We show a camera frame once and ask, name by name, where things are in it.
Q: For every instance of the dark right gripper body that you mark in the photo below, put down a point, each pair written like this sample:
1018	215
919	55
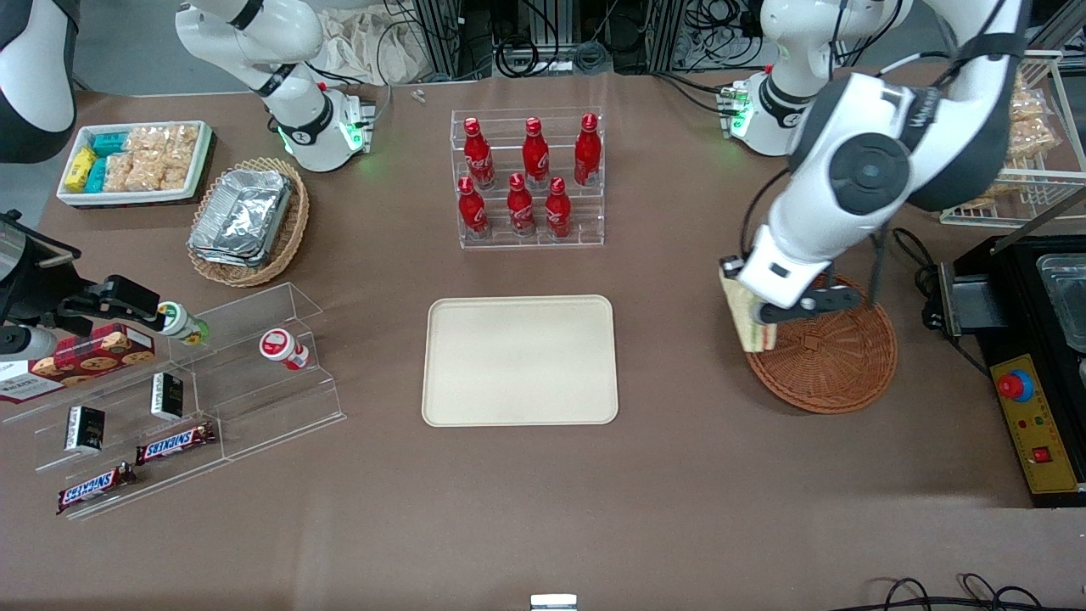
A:
32	297

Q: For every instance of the vegetable sandwich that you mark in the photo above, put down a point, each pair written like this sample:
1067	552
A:
752	327

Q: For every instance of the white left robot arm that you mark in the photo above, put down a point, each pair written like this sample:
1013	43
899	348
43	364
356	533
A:
848	102

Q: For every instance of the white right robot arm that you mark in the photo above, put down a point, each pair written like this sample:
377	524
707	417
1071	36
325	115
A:
297	136

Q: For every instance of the round brown wicker basket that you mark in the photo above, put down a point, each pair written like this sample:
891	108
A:
836	365

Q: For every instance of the oval tan wicker basket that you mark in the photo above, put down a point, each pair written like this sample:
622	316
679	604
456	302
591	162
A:
288	229

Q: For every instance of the cream plastic tray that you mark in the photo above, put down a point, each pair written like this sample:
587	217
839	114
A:
519	361

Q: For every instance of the grey metal machine tray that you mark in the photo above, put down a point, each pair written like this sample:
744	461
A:
1065	301

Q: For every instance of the white bottle green cap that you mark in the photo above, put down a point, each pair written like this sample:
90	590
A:
180	322

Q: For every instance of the red chocolate cookie box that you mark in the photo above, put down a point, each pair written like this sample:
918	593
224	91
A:
81	361

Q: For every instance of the clear acrylic stepped shelf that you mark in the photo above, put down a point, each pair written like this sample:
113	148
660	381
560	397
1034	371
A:
127	399
271	407

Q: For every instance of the small black box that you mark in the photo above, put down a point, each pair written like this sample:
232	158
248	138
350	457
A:
85	429
167	396

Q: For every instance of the yellow snack packet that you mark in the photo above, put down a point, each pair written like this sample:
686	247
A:
81	170

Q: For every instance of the teal snack packet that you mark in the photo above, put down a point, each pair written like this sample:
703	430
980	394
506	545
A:
97	176
110	143

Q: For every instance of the clear puffed snack bag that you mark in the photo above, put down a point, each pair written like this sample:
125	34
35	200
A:
148	141
980	202
146	176
184	142
1031	119
119	173

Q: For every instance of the grey metal machine plate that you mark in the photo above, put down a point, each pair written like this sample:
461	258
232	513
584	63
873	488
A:
950	297

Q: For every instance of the aluminium foil container stack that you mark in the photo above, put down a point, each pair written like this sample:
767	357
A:
242	216

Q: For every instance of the brown snickers bar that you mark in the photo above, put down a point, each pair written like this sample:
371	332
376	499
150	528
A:
95	488
174	443

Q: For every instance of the white rectangular snack bin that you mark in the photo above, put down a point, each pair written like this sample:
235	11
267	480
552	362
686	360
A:
204	161

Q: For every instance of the white jar red cap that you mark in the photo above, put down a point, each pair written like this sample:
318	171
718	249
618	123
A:
282	348

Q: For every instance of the red cola bottle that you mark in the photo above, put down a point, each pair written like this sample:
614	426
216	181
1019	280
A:
557	210
478	154
520	208
587	151
472	210
534	154

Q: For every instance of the black sealing machine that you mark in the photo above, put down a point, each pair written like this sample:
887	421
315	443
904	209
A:
1005	284

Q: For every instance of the clear acrylic bottle rack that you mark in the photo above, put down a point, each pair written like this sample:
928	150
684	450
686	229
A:
530	242

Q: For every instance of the red emergency stop button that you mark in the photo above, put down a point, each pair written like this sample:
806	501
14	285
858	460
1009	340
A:
1016	386

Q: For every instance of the silver metal lever bar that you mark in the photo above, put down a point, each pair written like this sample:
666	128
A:
1039	221

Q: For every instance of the yellow machine control panel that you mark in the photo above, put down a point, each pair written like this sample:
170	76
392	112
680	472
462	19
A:
1054	475

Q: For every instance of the crumpled white cloth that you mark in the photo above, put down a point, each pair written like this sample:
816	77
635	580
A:
373	47

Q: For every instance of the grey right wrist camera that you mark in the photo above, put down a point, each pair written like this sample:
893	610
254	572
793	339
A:
25	344

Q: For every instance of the aluminium frame post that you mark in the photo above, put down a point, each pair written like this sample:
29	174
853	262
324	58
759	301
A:
445	34

